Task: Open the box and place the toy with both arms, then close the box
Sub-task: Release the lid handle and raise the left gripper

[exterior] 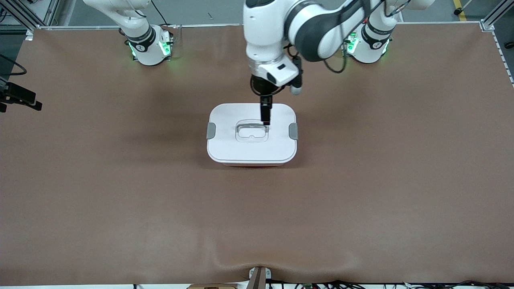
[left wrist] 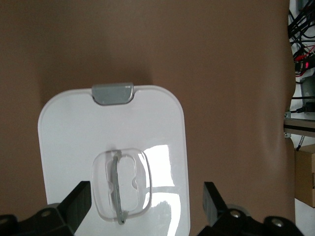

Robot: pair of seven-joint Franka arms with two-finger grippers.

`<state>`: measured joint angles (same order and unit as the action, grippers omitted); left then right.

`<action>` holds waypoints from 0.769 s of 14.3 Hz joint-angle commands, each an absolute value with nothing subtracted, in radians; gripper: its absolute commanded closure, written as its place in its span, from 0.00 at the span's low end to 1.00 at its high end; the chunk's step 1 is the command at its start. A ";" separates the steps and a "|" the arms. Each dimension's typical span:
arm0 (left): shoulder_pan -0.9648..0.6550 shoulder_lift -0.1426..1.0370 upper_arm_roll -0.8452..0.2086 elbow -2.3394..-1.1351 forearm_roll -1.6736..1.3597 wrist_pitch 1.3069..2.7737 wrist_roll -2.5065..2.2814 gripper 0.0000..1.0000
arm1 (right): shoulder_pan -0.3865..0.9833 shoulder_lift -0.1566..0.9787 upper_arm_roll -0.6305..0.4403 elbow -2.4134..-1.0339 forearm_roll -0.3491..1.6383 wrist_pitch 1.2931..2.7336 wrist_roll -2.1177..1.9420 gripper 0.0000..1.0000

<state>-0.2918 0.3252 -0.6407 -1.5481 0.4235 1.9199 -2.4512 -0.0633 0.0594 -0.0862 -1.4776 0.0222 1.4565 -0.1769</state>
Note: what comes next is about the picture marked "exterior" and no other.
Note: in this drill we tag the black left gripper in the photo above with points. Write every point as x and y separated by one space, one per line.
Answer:
263 87

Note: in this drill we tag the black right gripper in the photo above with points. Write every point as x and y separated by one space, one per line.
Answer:
17 94

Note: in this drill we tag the white box lid grey latches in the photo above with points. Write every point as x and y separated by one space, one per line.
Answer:
225 140

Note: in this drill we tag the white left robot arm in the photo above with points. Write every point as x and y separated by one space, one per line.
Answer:
265 36

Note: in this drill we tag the pink translucent plastic box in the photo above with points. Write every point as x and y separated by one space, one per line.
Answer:
253 164

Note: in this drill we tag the brown table mat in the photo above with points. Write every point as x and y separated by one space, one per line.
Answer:
257 220

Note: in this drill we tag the grey stand leg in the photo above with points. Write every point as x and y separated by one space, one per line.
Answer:
461 7

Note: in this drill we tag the black round floor object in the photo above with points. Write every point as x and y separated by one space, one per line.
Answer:
509 45

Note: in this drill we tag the aluminium frame profile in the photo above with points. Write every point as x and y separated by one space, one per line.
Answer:
24 14
496 16

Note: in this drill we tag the white table edge rail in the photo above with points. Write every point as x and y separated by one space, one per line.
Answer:
209 25

